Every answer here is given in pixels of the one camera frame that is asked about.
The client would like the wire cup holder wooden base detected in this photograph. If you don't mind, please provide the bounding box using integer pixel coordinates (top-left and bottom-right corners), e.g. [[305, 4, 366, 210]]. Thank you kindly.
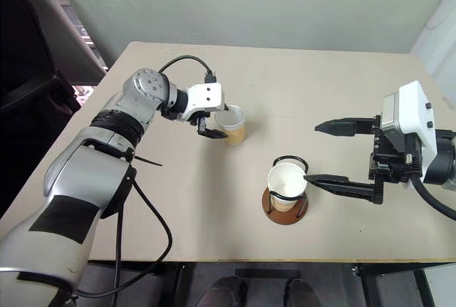
[[261, 155, 310, 226]]

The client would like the black table frame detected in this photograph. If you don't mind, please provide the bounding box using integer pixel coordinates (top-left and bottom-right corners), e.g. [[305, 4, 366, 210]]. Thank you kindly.
[[76, 259, 456, 307]]

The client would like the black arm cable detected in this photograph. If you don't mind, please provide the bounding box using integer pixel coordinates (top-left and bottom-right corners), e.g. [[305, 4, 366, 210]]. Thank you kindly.
[[76, 56, 218, 307], [408, 174, 456, 222]]

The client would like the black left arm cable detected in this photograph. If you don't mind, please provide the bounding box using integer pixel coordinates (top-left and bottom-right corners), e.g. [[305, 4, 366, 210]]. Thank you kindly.
[[76, 56, 218, 307]]

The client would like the dark chair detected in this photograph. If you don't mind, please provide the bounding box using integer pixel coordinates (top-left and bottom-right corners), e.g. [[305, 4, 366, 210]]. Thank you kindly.
[[0, 0, 83, 217]]

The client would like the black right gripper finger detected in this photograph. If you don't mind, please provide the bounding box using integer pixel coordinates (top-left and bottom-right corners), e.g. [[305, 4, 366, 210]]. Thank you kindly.
[[303, 173, 377, 202], [313, 116, 378, 137]]

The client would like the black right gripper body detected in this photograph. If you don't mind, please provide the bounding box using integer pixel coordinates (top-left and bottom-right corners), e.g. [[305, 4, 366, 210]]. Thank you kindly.
[[367, 114, 424, 204]]

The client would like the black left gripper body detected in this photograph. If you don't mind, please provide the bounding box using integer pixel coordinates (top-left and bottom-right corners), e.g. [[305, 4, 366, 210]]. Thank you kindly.
[[190, 108, 215, 134]]

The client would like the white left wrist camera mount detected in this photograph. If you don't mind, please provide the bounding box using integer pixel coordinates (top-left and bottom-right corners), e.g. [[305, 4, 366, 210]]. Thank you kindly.
[[180, 82, 229, 123]]

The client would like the white and brown paper cup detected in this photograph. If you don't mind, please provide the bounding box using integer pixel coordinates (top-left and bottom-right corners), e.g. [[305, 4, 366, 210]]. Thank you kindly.
[[214, 105, 247, 147], [266, 163, 307, 212]]

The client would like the black zip tie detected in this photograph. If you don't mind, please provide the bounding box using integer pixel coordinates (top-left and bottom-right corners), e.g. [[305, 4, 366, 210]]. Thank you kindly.
[[132, 155, 164, 168]]

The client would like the grey slanted panel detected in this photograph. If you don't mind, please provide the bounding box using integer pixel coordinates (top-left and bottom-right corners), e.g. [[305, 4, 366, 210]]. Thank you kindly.
[[33, 0, 108, 88]]

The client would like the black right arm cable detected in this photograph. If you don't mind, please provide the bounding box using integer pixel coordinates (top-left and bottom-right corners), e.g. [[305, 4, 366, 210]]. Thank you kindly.
[[408, 174, 456, 222]]

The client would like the dark rounded shape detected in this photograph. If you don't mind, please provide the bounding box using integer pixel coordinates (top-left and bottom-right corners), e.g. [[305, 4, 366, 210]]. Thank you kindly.
[[197, 276, 247, 307], [284, 278, 322, 307]]

